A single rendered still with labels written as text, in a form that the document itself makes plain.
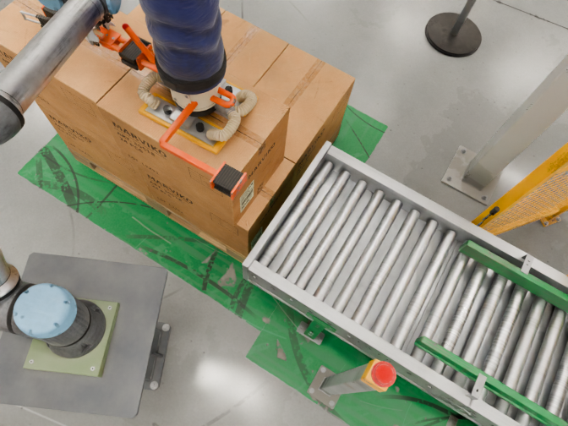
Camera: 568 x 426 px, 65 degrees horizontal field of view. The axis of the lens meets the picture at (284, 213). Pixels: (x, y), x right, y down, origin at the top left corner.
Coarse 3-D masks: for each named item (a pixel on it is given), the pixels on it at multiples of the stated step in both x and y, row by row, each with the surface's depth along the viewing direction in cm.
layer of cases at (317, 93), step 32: (224, 32) 234; (256, 32) 236; (256, 64) 228; (288, 64) 229; (320, 64) 230; (288, 96) 221; (320, 96) 222; (64, 128) 220; (288, 128) 214; (320, 128) 216; (96, 160) 236; (288, 160) 208; (160, 192) 218; (288, 192) 230; (224, 224) 203; (256, 224) 200
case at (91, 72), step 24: (24, 0) 182; (0, 24) 177; (24, 24) 177; (120, 24) 181; (0, 48) 177; (96, 48) 175; (72, 72) 170; (96, 72) 171; (120, 72) 171; (48, 96) 192; (72, 96) 175; (96, 96) 166; (72, 120) 201; (96, 120) 181
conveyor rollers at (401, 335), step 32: (352, 192) 203; (288, 224) 194; (384, 224) 197; (288, 256) 189; (320, 256) 189; (416, 256) 192; (320, 288) 184; (352, 288) 185; (448, 288) 187; (384, 320) 180; (480, 320) 184; (512, 320) 184; (416, 352) 177; (544, 352) 180; (512, 384) 174
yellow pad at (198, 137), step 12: (156, 96) 165; (144, 108) 163; (156, 108) 163; (168, 108) 160; (156, 120) 162; (168, 120) 161; (204, 120) 163; (180, 132) 160; (192, 132) 160; (204, 132) 160; (204, 144) 159; (216, 144) 159
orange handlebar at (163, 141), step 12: (108, 36) 159; (120, 36) 160; (108, 48) 160; (144, 60) 157; (156, 72) 156; (216, 96) 153; (228, 96) 153; (192, 108) 150; (180, 120) 148; (168, 132) 146; (168, 144) 144; (180, 156) 143; (192, 156) 143; (204, 168) 141
